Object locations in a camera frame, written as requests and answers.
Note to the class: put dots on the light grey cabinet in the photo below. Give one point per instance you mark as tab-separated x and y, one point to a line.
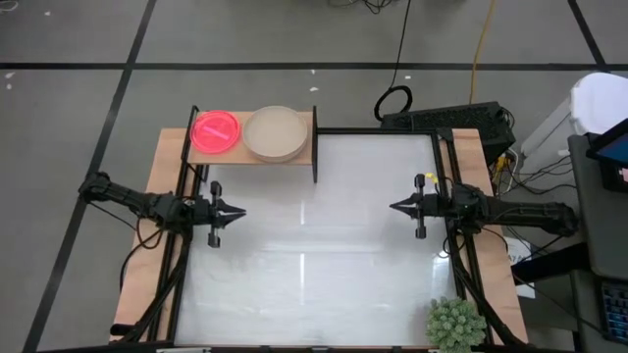
544	132

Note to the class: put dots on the white paper sheet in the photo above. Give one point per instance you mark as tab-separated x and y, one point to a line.
520	255

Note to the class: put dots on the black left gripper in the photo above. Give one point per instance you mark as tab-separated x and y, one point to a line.
203	213

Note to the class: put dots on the yellow plug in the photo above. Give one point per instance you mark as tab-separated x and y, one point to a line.
500	164

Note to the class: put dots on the white table board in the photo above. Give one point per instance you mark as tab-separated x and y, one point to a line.
343	274

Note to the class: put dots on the large beige plate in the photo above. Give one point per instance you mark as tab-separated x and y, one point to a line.
275	132

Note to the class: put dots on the black aluminium frame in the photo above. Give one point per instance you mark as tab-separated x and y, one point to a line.
461	279
162	284

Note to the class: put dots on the wooden shelf with black sides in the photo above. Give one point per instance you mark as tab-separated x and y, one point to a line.
225	160

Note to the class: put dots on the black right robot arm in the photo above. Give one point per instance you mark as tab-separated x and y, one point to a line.
530	216

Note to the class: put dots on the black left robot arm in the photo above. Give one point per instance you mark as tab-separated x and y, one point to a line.
127	198

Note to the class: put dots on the grey desk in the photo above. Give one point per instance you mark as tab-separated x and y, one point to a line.
603	230

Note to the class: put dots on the black keyboard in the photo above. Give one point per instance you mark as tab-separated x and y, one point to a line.
615	309

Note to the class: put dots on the green artificial plant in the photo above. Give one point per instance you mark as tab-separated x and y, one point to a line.
455	326

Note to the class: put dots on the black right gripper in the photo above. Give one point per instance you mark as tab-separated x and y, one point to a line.
439	206

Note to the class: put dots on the black monitor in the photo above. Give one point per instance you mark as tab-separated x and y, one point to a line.
613	152

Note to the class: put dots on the white plastic bin lid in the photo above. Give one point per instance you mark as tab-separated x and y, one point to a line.
601	100

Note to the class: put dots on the small magenta translucent plate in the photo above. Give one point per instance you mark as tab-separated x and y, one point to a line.
215	132

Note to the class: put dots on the black bar beside desk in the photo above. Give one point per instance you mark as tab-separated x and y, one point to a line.
549	262

